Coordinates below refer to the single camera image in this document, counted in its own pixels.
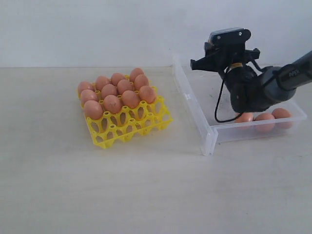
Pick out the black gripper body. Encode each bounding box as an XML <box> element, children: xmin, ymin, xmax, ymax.
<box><xmin>210</xmin><ymin>47</ymin><xmax>260</xmax><ymax>73</ymax></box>

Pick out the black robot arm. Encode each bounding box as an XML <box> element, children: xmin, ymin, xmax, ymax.
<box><xmin>190</xmin><ymin>48</ymin><xmax>312</xmax><ymax>113</ymax></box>

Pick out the clear plastic box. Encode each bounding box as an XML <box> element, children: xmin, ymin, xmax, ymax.
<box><xmin>173</xmin><ymin>55</ymin><xmax>307</xmax><ymax>156</ymax></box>

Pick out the yellow plastic egg tray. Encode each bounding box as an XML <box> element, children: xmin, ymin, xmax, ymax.
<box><xmin>80</xmin><ymin>82</ymin><xmax>173</xmax><ymax>149</ymax></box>

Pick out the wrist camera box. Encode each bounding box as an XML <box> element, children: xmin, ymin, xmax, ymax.
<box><xmin>204</xmin><ymin>27</ymin><xmax>252</xmax><ymax>57</ymax></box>

